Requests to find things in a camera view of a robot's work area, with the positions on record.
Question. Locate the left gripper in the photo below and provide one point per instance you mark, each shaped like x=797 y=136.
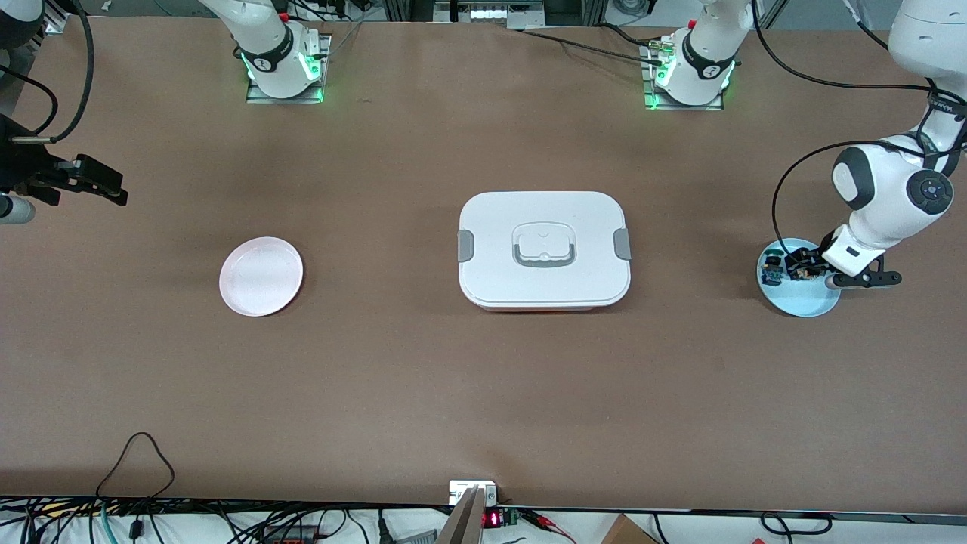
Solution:
x=798 y=265

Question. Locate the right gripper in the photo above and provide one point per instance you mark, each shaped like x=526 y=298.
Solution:
x=23 y=162

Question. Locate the orange push button switch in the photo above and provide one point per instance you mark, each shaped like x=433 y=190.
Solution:
x=805 y=270

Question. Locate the light blue round plate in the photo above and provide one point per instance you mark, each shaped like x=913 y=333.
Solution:
x=808 y=302

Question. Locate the pink round plate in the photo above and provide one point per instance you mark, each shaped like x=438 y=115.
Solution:
x=261 y=279

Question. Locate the white lidded storage box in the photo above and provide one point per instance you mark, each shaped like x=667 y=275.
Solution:
x=544 y=283

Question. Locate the brown cardboard piece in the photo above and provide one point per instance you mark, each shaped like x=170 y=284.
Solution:
x=627 y=533

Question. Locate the red digit display board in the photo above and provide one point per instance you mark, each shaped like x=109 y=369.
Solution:
x=495 y=519

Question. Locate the small white electronics box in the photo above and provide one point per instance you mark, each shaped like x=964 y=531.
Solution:
x=462 y=489

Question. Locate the aluminium profile bar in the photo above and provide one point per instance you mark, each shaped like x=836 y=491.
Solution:
x=462 y=525

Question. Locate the green blue push button switch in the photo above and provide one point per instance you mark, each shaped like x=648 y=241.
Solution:
x=772 y=268

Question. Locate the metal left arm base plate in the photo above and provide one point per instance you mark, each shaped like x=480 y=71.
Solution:
x=665 y=106

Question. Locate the metal frame rack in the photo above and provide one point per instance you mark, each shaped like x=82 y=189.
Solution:
x=491 y=11

